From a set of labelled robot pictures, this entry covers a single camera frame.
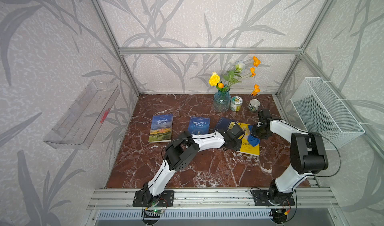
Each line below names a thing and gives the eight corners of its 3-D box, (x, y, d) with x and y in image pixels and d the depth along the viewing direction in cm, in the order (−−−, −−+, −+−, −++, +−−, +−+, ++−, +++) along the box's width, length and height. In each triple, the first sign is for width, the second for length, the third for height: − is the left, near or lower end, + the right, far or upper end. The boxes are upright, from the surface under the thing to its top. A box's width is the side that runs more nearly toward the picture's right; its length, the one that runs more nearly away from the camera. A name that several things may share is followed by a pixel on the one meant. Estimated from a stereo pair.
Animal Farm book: (147, 142, 96) (146, 140, 94) (154, 115, 110) (153, 114, 108) (170, 142, 96) (170, 140, 94) (174, 115, 110) (174, 114, 108)
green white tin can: (230, 111, 111) (232, 104, 105) (229, 103, 117) (230, 95, 110) (241, 111, 111) (243, 104, 105) (239, 103, 117) (241, 95, 110)
